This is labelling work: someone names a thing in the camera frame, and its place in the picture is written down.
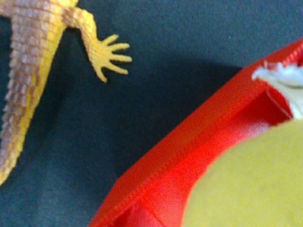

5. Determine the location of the yellow tennis ball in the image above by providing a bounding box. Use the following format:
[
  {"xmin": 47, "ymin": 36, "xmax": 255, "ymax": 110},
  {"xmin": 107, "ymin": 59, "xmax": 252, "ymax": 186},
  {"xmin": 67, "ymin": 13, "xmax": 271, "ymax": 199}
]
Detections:
[{"xmin": 182, "ymin": 120, "xmax": 303, "ymax": 227}]

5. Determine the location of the yellow toy lizard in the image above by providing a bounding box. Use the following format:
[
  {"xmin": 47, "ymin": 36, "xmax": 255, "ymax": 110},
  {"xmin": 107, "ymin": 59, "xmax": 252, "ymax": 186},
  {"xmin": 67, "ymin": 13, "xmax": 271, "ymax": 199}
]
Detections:
[{"xmin": 0, "ymin": 0, "xmax": 132, "ymax": 183}]

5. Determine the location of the red square pot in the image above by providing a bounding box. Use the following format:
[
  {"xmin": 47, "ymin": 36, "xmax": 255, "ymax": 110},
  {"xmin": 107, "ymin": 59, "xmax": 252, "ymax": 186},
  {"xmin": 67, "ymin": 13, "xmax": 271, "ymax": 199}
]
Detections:
[{"xmin": 90, "ymin": 40, "xmax": 303, "ymax": 227}]

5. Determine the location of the black tablecloth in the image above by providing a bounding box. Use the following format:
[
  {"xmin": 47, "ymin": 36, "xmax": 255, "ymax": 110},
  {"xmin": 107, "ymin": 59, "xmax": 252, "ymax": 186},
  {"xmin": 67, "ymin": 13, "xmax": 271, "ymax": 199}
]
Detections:
[{"xmin": 0, "ymin": 0, "xmax": 303, "ymax": 227}]

